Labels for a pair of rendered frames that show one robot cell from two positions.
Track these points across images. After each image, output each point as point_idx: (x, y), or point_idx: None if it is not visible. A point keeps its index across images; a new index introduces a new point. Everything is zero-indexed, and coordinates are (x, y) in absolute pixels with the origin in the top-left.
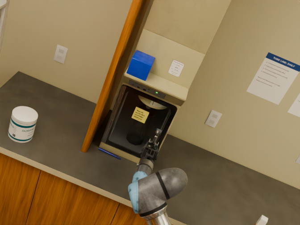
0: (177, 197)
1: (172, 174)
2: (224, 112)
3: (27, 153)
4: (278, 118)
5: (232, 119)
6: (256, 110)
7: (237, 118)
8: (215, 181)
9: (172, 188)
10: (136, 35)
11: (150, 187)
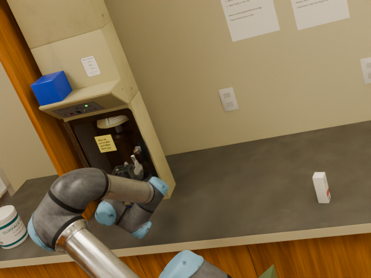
0: (204, 213)
1: (62, 177)
2: (232, 83)
3: (19, 254)
4: (295, 45)
5: (248, 84)
6: (262, 54)
7: (252, 80)
8: (263, 169)
9: (64, 194)
10: None
11: (42, 208)
